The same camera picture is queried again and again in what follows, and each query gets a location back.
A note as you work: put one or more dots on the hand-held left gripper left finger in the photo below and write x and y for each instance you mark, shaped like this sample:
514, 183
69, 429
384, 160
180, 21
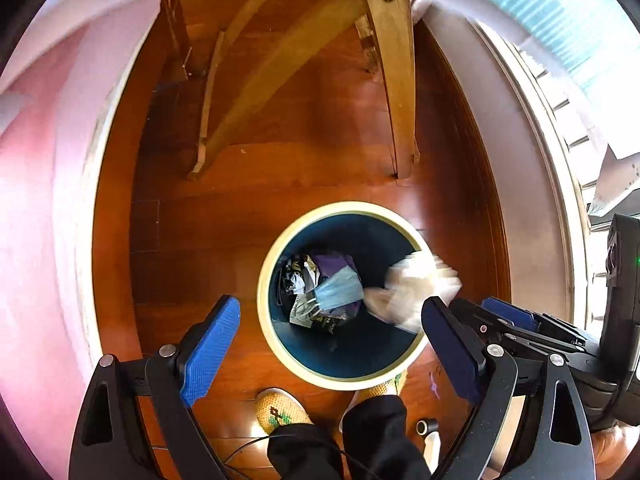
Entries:
210, 350

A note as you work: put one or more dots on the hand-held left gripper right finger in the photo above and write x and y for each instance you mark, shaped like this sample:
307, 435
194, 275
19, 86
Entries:
450, 355

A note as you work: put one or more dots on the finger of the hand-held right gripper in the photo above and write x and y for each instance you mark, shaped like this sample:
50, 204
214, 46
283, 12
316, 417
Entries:
520, 337
510, 312

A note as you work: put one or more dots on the white paper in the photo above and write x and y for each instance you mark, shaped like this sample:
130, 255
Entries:
415, 290

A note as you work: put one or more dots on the blue bin with cream rim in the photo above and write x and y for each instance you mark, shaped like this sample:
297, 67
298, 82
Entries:
360, 355

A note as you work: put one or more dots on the black white wrapper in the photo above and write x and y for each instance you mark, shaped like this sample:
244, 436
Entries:
297, 275

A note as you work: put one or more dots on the black packet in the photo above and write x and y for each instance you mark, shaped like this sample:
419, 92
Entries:
330, 322

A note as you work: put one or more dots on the blue face mask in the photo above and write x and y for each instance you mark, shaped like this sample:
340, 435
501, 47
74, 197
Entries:
340, 290

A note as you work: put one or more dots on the purple plastic bag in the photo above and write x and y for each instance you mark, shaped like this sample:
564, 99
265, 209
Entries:
332, 262

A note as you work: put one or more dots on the person's right hand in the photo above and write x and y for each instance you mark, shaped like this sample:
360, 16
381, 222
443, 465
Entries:
617, 447

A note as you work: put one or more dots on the yellow knitted slipper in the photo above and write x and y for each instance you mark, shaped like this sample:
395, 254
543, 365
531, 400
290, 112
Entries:
280, 410
382, 390

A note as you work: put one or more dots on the person's right leg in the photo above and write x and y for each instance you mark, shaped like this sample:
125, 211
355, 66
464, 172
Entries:
380, 435

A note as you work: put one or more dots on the person's leg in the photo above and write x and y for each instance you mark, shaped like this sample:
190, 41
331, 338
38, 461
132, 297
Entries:
380, 435
305, 455

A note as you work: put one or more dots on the person's left leg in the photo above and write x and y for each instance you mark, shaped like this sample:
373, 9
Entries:
305, 455

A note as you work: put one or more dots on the wooden table frame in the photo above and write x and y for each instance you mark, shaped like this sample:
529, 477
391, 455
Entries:
395, 85

